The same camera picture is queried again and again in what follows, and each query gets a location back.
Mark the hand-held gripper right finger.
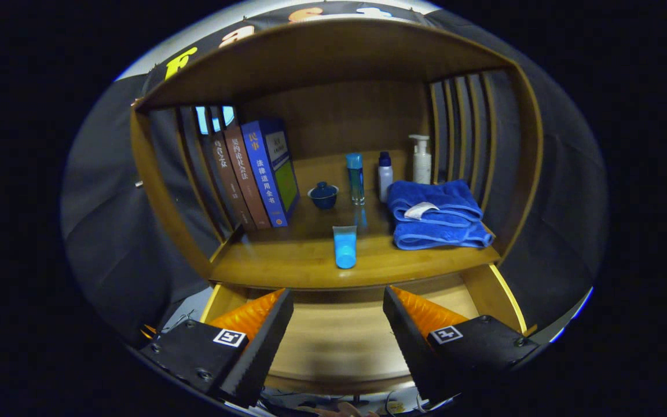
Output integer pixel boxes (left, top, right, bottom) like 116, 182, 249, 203
383, 286, 540, 406

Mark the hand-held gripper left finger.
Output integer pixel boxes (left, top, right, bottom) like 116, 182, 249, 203
140, 288, 295, 408

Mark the wooden drawer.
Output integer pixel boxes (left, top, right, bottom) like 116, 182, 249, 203
199, 264, 528, 396

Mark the blue white cosmetic tube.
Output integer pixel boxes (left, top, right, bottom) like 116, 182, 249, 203
332, 225, 358, 269

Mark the wooden countertop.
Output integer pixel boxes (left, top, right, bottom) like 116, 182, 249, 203
209, 151, 501, 290

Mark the wooden cabinet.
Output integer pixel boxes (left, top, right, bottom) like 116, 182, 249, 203
130, 17, 544, 400

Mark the folded blue towel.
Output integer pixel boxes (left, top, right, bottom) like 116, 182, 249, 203
387, 180, 495, 251

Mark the dark blue lidded teacup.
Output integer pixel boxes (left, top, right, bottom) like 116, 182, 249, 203
308, 181, 340, 210

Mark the white bottle blue cap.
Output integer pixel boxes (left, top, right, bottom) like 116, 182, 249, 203
378, 151, 394, 203

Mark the dark brown book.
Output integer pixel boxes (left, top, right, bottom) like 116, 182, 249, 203
203, 134, 257, 231

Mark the thick blue book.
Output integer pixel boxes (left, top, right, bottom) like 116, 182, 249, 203
241, 119, 300, 228

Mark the reddish brown book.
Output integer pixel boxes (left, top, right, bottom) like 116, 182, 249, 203
223, 126, 272, 229

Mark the teal glass bottle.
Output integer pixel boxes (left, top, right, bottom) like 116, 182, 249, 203
345, 152, 365, 206

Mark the white pump bottle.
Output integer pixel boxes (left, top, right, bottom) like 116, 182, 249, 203
408, 134, 433, 185

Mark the black backdrop cloth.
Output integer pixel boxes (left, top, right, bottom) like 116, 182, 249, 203
60, 0, 609, 348

